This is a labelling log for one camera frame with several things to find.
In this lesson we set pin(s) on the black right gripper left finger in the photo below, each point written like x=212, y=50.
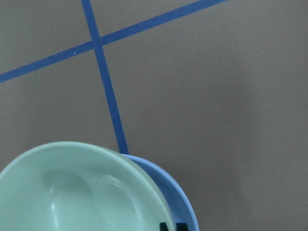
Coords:
x=163, y=226

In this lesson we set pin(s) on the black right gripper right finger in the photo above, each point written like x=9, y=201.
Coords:
x=181, y=227

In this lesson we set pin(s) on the blue bowl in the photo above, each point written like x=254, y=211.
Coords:
x=179, y=204

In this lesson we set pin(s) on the green bowl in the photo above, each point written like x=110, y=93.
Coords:
x=73, y=186

